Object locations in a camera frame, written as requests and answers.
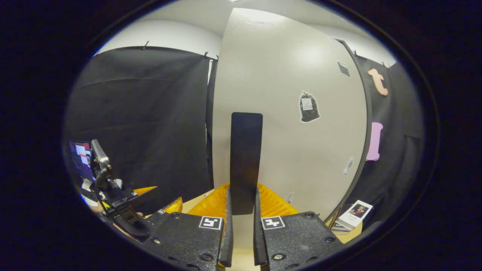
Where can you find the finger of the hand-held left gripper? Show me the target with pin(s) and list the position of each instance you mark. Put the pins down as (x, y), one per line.
(141, 192)
(175, 206)

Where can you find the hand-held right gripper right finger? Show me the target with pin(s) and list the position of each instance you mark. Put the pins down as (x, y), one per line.
(258, 244)

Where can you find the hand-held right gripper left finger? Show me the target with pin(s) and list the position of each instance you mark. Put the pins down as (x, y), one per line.
(227, 244)

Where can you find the grey cabinet door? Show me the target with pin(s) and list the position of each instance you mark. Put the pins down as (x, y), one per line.
(293, 150)

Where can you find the open laptop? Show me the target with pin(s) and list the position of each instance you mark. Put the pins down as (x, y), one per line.
(81, 160)

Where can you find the black backdrop cloth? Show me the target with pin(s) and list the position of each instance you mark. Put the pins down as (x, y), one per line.
(143, 113)

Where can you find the white photo card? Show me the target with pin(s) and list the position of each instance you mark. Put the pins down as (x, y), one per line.
(356, 214)

